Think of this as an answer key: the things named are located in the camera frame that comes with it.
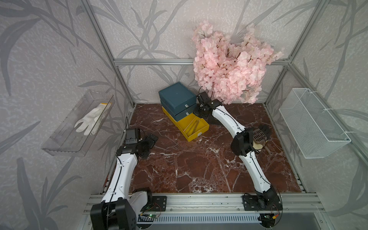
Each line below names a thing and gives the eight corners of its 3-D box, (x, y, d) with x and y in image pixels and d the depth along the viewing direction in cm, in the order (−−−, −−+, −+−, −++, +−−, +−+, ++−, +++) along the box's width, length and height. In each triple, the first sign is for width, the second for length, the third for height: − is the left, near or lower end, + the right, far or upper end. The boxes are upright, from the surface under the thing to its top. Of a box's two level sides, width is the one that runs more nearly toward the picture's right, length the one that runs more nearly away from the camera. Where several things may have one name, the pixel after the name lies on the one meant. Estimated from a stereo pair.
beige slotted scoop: (252, 148, 96) (254, 145, 93) (252, 131, 105) (254, 127, 102) (265, 151, 95) (267, 148, 92) (264, 133, 104) (266, 130, 101)
